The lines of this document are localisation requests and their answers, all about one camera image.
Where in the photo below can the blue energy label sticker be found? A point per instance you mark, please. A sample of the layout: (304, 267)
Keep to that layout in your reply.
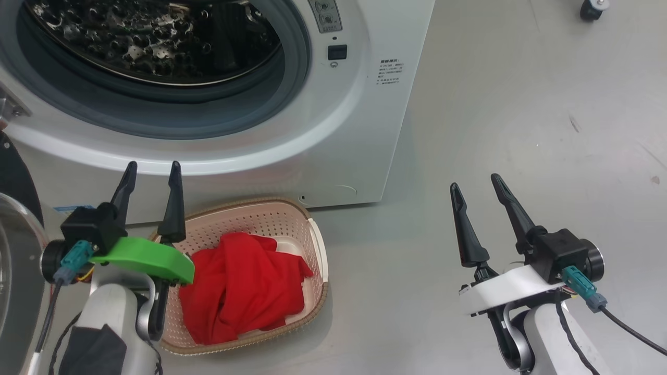
(66, 209)

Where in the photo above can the red cloth garment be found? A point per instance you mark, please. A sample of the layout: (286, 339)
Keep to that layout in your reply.
(245, 286)

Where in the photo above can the grey warning sticker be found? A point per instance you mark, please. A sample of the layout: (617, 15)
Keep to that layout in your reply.
(325, 15)

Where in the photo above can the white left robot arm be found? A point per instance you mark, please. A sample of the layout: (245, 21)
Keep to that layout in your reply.
(112, 307)

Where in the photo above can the white front-load washing machine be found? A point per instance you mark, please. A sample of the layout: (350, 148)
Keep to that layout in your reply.
(338, 156)

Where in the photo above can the washing machine door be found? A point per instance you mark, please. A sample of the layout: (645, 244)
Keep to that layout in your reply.
(15, 177)

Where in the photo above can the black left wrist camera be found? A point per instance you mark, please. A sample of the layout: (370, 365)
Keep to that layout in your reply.
(88, 224)

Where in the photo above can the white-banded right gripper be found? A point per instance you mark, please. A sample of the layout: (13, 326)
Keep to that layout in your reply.
(500, 291)

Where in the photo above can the grey metal bracket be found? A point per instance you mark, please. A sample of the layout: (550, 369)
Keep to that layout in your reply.
(13, 109)

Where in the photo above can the cream perforated laundry basket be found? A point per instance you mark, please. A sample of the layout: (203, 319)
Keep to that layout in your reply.
(271, 219)

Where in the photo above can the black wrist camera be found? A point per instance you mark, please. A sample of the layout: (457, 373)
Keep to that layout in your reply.
(88, 224)
(560, 252)

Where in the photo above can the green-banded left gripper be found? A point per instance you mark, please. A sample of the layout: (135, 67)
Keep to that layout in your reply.
(151, 258)

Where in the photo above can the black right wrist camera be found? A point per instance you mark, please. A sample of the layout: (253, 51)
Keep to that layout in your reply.
(560, 252)

